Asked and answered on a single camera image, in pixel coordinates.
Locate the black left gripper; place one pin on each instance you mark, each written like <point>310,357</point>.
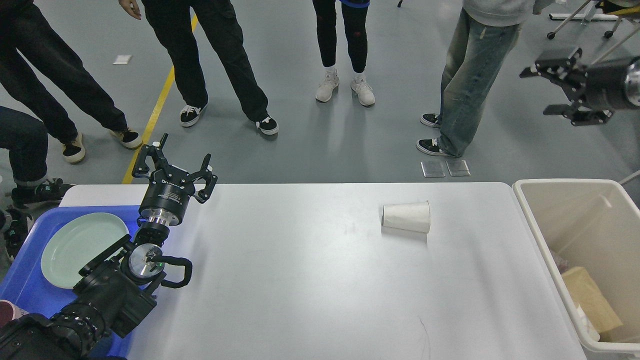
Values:
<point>163,199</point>

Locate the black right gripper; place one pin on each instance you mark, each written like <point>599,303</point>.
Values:
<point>606,86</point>

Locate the green plate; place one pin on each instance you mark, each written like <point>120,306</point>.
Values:
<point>76,243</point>

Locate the white paper cup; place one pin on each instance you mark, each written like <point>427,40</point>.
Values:
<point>414,216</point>

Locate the brown paper bag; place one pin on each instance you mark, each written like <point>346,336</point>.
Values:
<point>594,311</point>

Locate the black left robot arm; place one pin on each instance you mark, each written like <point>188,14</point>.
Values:
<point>116,289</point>

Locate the cardigan person right hand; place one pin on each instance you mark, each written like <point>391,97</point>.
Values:
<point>131,8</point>

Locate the rolling chair base right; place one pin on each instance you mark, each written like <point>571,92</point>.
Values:
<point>600,10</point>

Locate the person in faded jeans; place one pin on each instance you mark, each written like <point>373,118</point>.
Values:
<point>485,33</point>

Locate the beige plastic bin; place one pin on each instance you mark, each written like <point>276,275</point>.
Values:
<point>591,223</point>

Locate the white floor label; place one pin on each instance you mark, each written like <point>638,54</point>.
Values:
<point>122,59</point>

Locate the floor outlet plate right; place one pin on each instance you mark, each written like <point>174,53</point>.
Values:
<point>458,168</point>

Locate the floor outlet plate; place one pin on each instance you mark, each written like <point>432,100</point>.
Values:
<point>458,168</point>
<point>432,169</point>

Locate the seated person dark jeans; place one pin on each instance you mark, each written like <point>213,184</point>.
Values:
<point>26,140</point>

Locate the floor outlet plate left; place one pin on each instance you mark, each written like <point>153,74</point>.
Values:
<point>432,169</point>

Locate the blue plastic tray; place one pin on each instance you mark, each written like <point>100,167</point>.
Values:
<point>25,285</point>

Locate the pink mug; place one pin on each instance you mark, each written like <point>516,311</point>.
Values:
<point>10,312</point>

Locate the person in black trousers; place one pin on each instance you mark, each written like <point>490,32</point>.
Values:
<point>29,43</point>

